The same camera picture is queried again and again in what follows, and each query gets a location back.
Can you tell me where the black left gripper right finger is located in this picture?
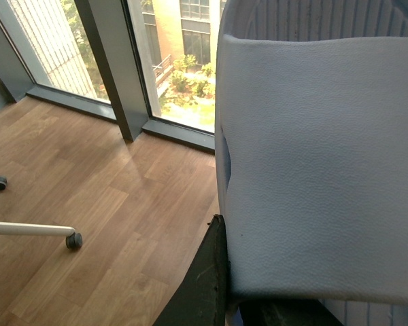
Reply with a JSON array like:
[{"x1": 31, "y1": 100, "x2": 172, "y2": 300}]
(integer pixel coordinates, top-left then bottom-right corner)
[{"x1": 239, "y1": 299, "x2": 342, "y2": 326}]

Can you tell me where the light blue slide slipper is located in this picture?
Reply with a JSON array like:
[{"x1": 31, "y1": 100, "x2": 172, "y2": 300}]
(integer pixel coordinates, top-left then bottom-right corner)
[{"x1": 215, "y1": 1, "x2": 408, "y2": 325}]

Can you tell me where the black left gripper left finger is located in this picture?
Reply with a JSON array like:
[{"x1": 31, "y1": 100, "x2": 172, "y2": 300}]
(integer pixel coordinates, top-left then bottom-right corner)
[{"x1": 154, "y1": 215, "x2": 228, "y2": 325}]

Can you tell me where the white office chair base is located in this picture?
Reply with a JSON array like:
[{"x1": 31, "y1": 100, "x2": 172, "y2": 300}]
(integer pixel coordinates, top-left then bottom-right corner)
[{"x1": 0, "y1": 173, "x2": 84, "y2": 251}]

